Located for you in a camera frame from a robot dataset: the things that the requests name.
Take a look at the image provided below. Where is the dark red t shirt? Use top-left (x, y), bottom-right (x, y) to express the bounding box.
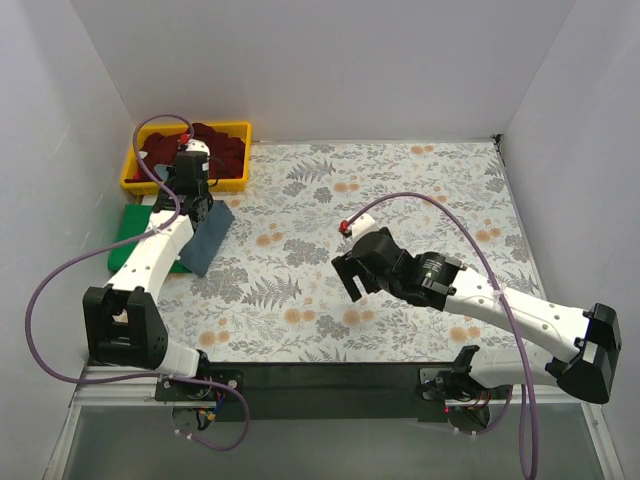
top-left (140, 123), bottom-right (245, 180)

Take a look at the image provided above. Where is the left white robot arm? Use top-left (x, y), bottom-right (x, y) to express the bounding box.
top-left (82, 150), bottom-right (213, 400)

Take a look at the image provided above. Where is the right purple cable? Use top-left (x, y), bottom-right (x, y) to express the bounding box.
top-left (339, 193), bottom-right (540, 480)

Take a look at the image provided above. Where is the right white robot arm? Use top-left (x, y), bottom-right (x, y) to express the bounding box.
top-left (332, 224), bottom-right (622, 404)

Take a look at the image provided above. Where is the aluminium frame rail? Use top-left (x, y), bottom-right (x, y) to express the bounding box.
top-left (72, 366), bottom-right (166, 407)

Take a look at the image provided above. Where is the blue-grey t shirt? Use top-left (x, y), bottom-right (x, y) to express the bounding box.
top-left (155, 165), bottom-right (235, 277)

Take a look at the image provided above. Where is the folded green t shirt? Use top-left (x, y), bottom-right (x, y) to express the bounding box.
top-left (107, 204), bottom-right (191, 275)

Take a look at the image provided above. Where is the floral table mat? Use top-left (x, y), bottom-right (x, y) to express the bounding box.
top-left (158, 142), bottom-right (541, 362)

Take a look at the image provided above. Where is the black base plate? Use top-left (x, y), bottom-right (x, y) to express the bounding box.
top-left (154, 363), bottom-right (512, 424)

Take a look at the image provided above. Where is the yellow plastic bin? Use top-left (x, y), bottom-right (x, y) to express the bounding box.
top-left (120, 121), bottom-right (252, 196)

